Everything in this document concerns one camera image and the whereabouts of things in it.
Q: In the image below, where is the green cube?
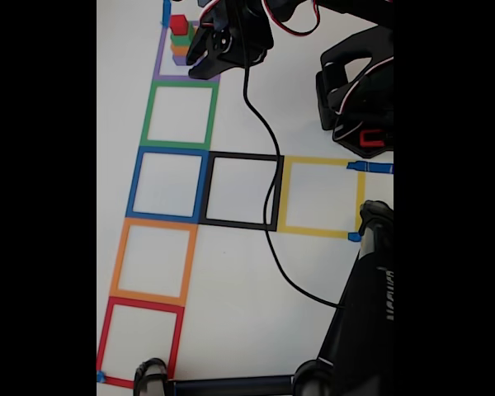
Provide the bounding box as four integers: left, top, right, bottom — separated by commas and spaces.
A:
170, 25, 197, 47

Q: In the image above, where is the small red cube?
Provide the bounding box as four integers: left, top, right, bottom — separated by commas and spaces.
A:
169, 15, 190, 36

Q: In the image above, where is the orange cube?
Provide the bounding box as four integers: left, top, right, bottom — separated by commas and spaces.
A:
171, 40, 195, 58

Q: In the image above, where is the purple square block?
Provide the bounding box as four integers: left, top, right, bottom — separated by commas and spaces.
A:
172, 52, 200, 67

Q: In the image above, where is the long blue tape strip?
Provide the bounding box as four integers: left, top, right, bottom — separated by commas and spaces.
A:
346, 161, 394, 175

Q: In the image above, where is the black tripod stand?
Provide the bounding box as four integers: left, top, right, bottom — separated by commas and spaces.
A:
132, 200, 394, 396

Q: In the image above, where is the black camera cable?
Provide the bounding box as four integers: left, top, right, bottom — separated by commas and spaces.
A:
229, 0, 347, 310

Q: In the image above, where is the red square frame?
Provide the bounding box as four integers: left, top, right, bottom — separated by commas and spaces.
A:
97, 296, 186, 389

